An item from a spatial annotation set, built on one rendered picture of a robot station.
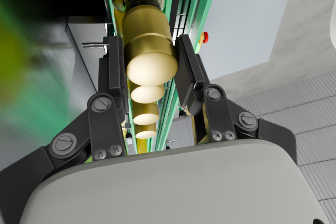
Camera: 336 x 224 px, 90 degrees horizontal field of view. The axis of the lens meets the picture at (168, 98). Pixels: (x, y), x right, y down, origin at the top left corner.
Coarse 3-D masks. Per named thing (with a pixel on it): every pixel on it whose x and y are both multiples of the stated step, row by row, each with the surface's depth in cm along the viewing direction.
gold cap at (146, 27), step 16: (128, 16) 11; (144, 16) 11; (160, 16) 11; (128, 32) 11; (144, 32) 10; (160, 32) 10; (128, 48) 10; (144, 48) 9; (160, 48) 9; (128, 64) 10; (144, 64) 10; (160, 64) 10; (176, 64) 10; (144, 80) 11; (160, 80) 11
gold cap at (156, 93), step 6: (132, 84) 16; (162, 84) 16; (132, 90) 15; (138, 90) 15; (144, 90) 16; (150, 90) 16; (156, 90) 16; (162, 90) 16; (132, 96) 16; (138, 96) 16; (144, 96) 16; (150, 96) 17; (156, 96) 17; (162, 96) 17; (144, 102) 17; (150, 102) 18
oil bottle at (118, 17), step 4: (116, 12) 19; (116, 16) 18; (120, 16) 18; (116, 20) 19; (120, 20) 18; (116, 24) 19; (120, 24) 18; (116, 28) 19; (120, 28) 18; (120, 32) 19; (120, 36) 19
